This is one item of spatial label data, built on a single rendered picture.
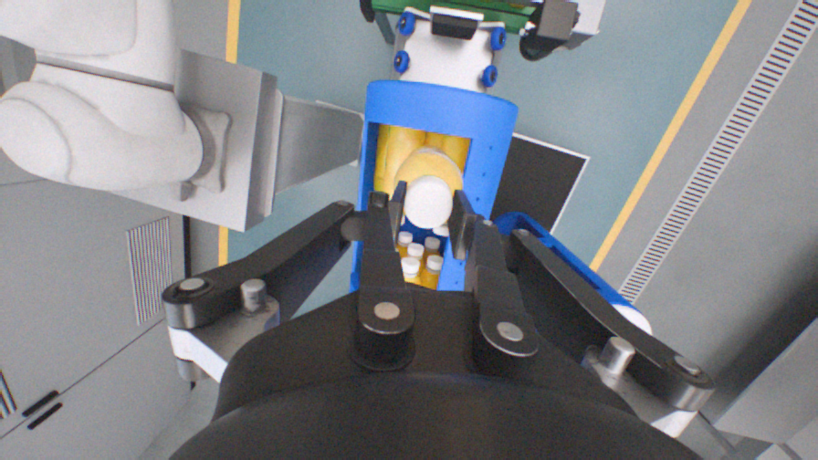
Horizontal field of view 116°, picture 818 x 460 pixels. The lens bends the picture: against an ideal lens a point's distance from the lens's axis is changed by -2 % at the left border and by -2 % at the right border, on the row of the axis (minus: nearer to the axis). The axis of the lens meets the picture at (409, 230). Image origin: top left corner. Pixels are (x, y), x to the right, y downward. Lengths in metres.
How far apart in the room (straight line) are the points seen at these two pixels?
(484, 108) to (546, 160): 1.22
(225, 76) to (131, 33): 0.19
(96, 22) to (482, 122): 0.53
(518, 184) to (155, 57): 1.47
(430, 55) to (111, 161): 0.63
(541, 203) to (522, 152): 0.31
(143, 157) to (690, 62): 2.24
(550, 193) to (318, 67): 1.47
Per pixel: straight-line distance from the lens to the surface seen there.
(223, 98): 0.74
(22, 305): 1.90
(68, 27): 0.58
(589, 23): 0.93
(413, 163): 0.26
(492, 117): 0.47
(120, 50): 0.60
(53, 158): 0.59
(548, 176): 1.67
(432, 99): 0.43
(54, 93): 0.60
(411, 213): 0.21
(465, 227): 0.16
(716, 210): 2.49
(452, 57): 0.76
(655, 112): 2.08
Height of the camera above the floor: 1.67
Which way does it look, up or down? 69 degrees down
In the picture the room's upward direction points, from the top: 170 degrees counter-clockwise
